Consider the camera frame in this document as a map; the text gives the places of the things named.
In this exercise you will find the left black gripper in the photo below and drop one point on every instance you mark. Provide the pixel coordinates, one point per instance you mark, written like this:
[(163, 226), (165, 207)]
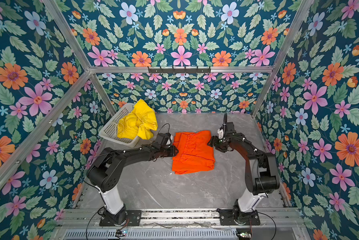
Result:
[(173, 152)]

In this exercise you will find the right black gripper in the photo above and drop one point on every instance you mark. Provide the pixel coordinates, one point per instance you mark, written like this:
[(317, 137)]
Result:
[(215, 140)]

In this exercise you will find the orange shorts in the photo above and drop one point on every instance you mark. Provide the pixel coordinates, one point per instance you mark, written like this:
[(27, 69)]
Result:
[(194, 154)]

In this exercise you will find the yellow shorts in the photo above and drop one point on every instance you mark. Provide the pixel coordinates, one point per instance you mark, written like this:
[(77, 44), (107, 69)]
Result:
[(139, 123)]

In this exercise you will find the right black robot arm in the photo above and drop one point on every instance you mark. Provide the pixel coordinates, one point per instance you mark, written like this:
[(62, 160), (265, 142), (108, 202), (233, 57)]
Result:
[(260, 176)]

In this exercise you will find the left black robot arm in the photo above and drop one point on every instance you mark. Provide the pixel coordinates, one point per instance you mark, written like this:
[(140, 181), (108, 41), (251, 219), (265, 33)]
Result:
[(105, 173)]

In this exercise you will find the white plastic laundry basket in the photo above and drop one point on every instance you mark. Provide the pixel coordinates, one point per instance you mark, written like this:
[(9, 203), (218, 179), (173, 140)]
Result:
[(110, 129)]

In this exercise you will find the white ventilation grille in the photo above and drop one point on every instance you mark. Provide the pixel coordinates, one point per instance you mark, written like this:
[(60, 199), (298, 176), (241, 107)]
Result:
[(151, 234)]

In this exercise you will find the right electronics board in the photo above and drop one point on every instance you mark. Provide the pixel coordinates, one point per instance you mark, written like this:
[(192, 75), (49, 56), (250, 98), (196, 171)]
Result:
[(243, 235)]

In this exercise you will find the electronics board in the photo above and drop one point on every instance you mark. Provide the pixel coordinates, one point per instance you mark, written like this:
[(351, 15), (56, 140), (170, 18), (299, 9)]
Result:
[(121, 233), (243, 235)]

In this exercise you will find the left electronics board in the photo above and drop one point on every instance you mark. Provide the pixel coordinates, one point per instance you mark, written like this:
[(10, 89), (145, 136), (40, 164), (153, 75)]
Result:
[(121, 233)]

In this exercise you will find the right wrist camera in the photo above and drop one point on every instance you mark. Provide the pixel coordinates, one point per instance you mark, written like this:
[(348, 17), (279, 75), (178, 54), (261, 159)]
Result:
[(221, 132)]

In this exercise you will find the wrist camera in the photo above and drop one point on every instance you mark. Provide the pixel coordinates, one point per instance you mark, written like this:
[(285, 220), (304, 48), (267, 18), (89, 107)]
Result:
[(221, 132), (164, 139)]

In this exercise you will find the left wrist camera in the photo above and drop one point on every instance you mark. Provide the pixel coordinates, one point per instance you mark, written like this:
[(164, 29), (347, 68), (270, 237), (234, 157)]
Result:
[(164, 139)]

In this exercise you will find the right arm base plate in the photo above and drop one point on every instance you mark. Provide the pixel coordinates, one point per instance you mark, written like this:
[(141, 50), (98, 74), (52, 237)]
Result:
[(234, 217)]

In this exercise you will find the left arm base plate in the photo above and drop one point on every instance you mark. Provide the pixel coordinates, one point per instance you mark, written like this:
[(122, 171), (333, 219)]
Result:
[(123, 218)]

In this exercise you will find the black hook rail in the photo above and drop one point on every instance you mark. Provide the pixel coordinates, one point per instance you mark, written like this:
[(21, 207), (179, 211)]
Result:
[(178, 70)]

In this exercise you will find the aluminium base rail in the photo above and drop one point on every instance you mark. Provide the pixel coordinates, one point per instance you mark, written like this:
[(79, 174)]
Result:
[(184, 218)]

